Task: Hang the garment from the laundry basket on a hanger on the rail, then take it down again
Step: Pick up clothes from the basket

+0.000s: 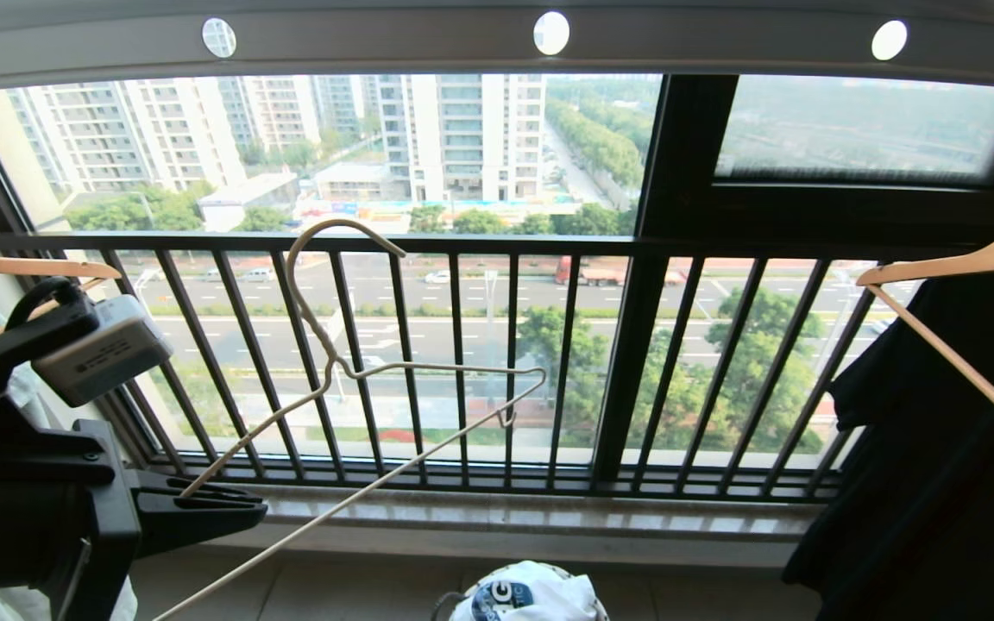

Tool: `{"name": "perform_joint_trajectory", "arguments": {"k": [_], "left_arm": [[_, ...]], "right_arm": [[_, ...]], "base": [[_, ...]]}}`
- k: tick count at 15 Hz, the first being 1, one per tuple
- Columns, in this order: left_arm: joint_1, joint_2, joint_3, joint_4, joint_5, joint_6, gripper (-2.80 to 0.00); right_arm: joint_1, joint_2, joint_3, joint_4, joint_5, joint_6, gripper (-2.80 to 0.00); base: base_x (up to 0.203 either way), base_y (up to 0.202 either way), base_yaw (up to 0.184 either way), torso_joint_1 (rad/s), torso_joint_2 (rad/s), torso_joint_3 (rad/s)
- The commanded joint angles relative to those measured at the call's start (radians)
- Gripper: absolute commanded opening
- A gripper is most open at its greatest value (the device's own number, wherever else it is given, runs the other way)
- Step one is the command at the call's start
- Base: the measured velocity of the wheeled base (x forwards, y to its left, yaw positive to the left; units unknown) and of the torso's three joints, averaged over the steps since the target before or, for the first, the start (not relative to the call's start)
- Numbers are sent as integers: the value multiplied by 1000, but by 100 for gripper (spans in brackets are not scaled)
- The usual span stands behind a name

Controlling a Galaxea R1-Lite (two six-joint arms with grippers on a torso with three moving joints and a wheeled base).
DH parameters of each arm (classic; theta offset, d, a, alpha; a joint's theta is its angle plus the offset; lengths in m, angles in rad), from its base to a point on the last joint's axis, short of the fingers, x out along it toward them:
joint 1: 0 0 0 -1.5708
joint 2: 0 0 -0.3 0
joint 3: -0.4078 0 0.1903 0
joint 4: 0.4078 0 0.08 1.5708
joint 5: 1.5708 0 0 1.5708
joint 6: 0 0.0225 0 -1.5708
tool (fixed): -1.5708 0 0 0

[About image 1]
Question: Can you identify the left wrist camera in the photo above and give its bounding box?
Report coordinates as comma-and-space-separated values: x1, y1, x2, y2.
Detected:
0, 276, 175, 408

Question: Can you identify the grey overhead drying rail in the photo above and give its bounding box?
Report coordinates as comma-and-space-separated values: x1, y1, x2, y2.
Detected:
0, 0, 994, 96

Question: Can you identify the wooden clothes hanger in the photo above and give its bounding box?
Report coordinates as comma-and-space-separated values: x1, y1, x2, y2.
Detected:
0, 248, 123, 369
856, 210, 994, 459

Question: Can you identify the laundry basket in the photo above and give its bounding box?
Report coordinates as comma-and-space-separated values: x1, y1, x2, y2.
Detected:
431, 562, 612, 621

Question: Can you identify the black metal balcony railing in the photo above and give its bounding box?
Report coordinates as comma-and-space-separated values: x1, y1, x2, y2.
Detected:
0, 223, 925, 505

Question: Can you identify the black hanging garment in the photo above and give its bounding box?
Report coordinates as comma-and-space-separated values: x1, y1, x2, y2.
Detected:
781, 266, 994, 621

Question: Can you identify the black window frame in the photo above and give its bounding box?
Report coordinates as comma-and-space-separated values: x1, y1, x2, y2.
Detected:
0, 72, 994, 484

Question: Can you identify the beige wire clothes hanger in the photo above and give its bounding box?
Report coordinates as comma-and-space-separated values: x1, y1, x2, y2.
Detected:
152, 218, 548, 621

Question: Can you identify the stone window sill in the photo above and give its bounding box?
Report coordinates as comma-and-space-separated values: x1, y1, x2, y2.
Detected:
204, 481, 821, 570

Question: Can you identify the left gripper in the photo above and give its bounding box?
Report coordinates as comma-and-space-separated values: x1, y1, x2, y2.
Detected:
0, 412, 269, 621

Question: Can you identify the white printed garment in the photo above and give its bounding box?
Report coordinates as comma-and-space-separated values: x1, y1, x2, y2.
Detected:
449, 561, 607, 621

